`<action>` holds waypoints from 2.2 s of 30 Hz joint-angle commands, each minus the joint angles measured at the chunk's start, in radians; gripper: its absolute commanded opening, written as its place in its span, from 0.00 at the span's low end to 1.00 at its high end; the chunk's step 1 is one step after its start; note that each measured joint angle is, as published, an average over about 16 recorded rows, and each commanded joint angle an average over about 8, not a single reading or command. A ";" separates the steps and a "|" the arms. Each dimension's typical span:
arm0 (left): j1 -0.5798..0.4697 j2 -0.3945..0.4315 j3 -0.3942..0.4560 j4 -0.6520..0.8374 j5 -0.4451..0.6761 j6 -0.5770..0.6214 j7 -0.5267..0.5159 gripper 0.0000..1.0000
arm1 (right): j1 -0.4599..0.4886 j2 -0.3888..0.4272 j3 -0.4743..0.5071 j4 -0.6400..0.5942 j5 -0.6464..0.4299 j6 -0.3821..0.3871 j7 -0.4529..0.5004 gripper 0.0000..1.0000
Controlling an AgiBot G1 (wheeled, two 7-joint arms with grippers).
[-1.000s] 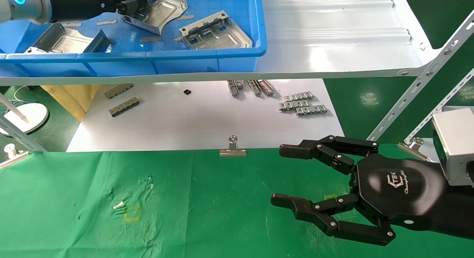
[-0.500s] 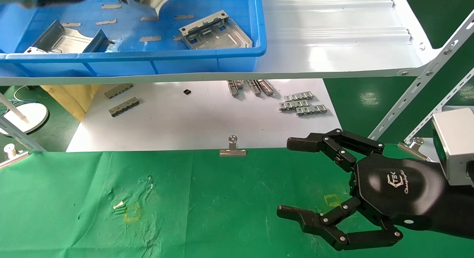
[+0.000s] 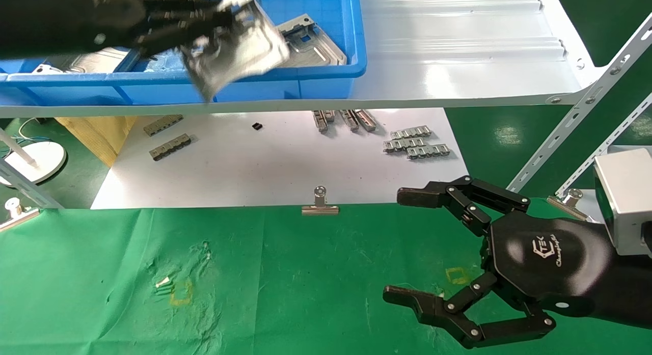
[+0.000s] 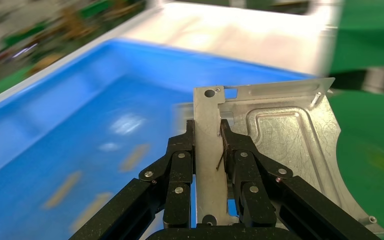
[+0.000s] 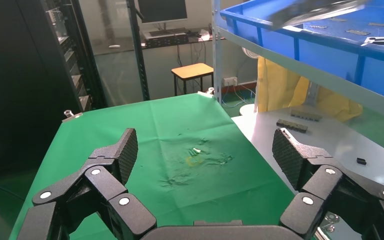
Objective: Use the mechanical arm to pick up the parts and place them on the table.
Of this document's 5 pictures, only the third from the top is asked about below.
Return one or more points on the silver binder clip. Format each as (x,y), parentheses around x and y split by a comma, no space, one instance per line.
(18,217)
(568,205)
(320,208)

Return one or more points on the white ribbed shelf panel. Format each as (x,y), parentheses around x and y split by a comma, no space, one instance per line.
(458,54)

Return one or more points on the green table cloth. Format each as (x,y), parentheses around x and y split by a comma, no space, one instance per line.
(305,273)

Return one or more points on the yellow woven bag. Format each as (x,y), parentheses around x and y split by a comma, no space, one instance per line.
(97,136)

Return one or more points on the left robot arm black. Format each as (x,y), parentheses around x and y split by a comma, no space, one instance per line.
(30,19)

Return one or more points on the white round stand base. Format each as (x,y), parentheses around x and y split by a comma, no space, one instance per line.
(41,161)

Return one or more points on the right wrist camera box silver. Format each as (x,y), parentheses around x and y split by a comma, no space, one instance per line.
(624,202)

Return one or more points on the stamped sheet metal bracket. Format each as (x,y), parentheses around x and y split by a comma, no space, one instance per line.
(316,44)
(91,62)
(244,49)

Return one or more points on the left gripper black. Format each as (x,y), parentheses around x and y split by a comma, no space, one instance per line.
(112,14)

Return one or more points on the small grey metal strip part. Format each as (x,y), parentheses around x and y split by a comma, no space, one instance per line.
(163,126)
(321,121)
(410,132)
(402,145)
(350,120)
(330,115)
(170,147)
(365,120)
(428,152)

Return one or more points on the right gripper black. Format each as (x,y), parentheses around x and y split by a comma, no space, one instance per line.
(545,258)

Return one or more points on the blue plastic tray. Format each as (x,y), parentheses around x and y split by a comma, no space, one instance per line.
(305,85)

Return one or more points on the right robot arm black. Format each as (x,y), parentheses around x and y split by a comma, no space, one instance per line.
(631,289)

